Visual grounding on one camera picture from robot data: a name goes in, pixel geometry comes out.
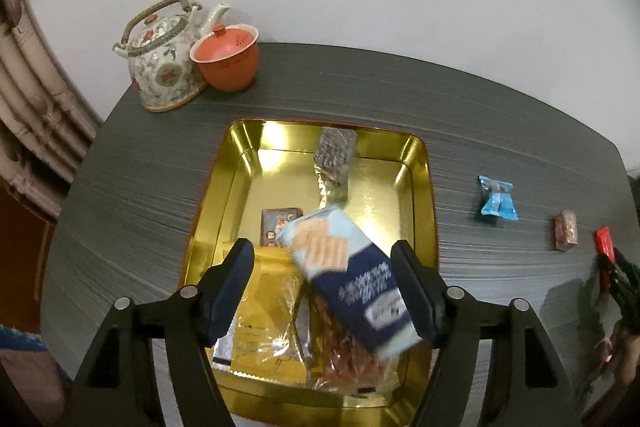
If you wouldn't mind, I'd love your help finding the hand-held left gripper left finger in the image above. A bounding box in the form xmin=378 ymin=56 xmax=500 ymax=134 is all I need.
xmin=65 ymin=237 xmax=257 ymax=427

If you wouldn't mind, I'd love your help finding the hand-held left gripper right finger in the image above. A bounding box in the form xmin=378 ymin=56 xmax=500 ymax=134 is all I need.
xmin=390 ymin=239 xmax=583 ymax=427

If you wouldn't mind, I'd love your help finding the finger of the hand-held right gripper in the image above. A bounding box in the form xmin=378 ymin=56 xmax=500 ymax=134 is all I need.
xmin=612 ymin=248 xmax=640 ymax=308

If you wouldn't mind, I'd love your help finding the yellow snack packet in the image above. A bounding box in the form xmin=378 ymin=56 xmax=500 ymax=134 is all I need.
xmin=212 ymin=247 xmax=308 ymax=383

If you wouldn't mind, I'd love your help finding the red snack packet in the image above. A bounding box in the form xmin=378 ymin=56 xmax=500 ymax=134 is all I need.
xmin=594 ymin=227 xmax=619 ymax=293

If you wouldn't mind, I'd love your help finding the blue cracker package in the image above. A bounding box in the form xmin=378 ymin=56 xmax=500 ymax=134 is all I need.
xmin=276 ymin=205 xmax=426 ymax=360

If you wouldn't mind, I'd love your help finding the brown sesame snack packet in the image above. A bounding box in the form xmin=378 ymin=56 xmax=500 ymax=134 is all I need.
xmin=261 ymin=207 xmax=305 ymax=249

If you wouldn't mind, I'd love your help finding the clear bag of orange snacks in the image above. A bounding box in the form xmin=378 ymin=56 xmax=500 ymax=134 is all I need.
xmin=300 ymin=292 xmax=401 ymax=395

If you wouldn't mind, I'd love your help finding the gold tin with red sides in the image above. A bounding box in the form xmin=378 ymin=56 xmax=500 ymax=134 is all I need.
xmin=177 ymin=119 xmax=440 ymax=420

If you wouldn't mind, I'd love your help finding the dark sesame bar packet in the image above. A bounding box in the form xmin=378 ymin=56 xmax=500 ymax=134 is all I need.
xmin=313 ymin=127 xmax=358 ymax=208

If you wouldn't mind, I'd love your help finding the small brown nut packet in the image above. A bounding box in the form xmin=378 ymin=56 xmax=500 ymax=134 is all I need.
xmin=552 ymin=209 xmax=580 ymax=253

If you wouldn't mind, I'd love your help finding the light blue candy packet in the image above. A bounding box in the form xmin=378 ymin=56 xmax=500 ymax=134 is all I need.
xmin=477 ymin=175 xmax=518 ymax=221

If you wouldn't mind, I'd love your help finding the blue cloth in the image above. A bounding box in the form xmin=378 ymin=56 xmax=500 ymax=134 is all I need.
xmin=0 ymin=326 xmax=47 ymax=354

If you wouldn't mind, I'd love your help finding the orange lidded tea cup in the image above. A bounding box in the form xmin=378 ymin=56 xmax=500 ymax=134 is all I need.
xmin=189 ymin=24 xmax=260 ymax=92

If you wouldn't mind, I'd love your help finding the floral ceramic teapot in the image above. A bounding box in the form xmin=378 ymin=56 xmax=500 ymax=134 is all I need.
xmin=112 ymin=0 xmax=232 ymax=112

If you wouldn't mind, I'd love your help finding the cream carved moulding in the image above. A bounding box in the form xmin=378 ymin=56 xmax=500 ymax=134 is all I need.
xmin=0 ymin=0 xmax=103 ymax=220

